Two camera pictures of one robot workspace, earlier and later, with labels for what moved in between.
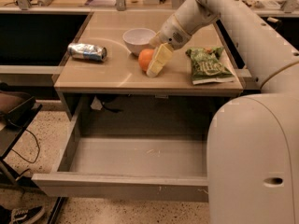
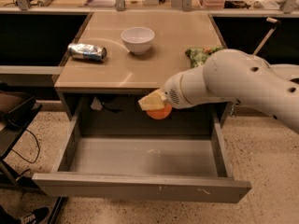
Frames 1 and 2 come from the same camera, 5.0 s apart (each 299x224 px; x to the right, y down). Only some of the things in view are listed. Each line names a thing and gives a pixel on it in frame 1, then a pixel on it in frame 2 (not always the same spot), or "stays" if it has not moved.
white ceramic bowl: [138, 39] stays
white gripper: [173, 32] → [173, 91]
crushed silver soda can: [87, 51] stays
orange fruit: [145, 58] → [160, 113]
